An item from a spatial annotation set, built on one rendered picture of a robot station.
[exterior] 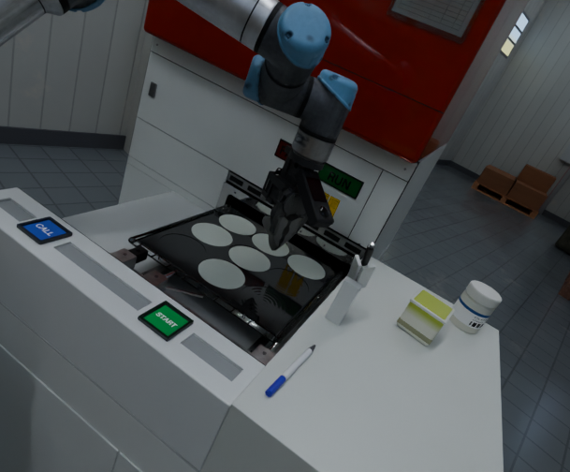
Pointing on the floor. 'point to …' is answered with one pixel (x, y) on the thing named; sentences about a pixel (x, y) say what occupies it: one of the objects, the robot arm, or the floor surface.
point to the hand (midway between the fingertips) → (277, 246)
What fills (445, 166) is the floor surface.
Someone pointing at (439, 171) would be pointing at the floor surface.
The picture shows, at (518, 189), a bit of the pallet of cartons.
